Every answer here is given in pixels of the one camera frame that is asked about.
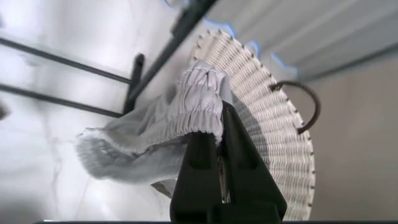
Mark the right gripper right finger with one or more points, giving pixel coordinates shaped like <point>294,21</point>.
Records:
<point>252,193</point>

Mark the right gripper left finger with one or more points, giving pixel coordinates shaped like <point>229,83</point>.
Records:
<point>196,186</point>

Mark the pale grey garment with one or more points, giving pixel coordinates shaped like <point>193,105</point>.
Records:
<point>192,102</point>

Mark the white laundry basket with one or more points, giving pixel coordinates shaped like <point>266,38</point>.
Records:
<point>273,124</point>

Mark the black clothes rack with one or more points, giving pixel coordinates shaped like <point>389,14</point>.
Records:
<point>174,40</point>

